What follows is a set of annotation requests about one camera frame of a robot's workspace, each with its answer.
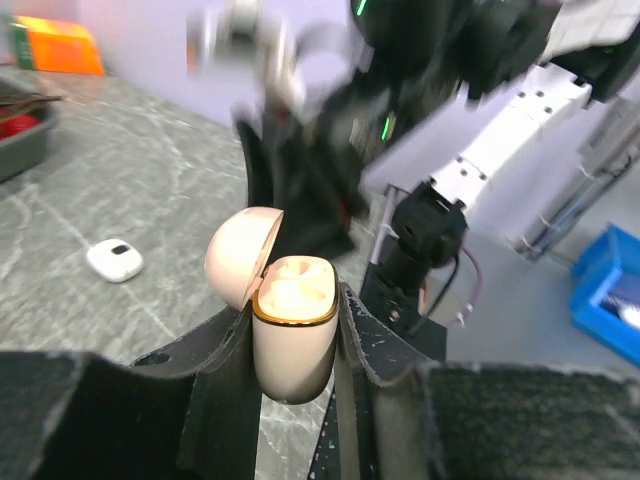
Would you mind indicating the white earbuds charging case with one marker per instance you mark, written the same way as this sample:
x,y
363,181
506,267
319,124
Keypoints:
x,y
115,260

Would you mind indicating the pink earbuds charging case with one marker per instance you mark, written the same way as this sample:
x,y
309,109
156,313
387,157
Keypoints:
x,y
293,301

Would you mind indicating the red lychee bunch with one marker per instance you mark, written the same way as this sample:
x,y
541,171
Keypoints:
x,y
18,112

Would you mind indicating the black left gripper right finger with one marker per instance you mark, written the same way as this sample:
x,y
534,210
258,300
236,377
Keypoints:
x,y
404,416

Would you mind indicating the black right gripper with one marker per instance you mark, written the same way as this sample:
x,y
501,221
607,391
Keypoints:
x,y
312,169

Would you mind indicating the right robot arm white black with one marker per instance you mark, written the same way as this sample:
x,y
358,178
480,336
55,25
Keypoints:
x,y
424,52

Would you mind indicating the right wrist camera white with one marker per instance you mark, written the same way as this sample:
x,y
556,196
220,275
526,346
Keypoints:
x,y
241,34

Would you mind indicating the orange juice box far right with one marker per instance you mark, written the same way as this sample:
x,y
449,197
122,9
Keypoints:
x,y
51,45

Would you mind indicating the dark grey fruit tray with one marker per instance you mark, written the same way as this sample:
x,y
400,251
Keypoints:
x,y
28,149

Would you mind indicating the blue plastic bin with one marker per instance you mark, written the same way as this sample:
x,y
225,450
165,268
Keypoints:
x,y
606,281

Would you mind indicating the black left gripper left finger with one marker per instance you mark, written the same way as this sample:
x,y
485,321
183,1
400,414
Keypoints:
x,y
188,410

